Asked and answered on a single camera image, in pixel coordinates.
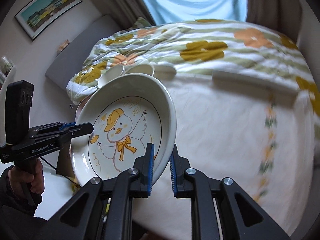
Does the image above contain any right brown curtain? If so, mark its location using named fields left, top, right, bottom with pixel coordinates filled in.
left=246, top=0, right=302, bottom=42

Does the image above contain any grey headboard cushion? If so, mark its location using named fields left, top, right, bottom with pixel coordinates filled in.
left=45, top=15, right=121, bottom=89

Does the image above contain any duck pattern white plate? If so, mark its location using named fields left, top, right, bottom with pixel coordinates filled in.
left=71, top=74, right=177, bottom=186

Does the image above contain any person's left hand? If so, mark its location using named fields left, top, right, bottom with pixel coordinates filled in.
left=8, top=159, right=44, bottom=197

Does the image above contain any white bowl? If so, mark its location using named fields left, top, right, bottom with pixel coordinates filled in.
left=98, top=65, right=125, bottom=89

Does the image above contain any white floral tablecloth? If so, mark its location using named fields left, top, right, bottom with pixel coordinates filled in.
left=133, top=75, right=315, bottom=239

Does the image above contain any framed landscape picture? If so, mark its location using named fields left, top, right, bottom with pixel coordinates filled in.
left=15, top=0, right=82, bottom=40

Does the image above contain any cream bowl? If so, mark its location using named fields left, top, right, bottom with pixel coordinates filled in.
left=125, top=64, right=155, bottom=76

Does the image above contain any small plush toy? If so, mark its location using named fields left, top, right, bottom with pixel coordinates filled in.
left=57, top=40, right=70, bottom=55

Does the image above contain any floral striped quilt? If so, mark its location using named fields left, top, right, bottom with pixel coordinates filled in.
left=66, top=18, right=319, bottom=113

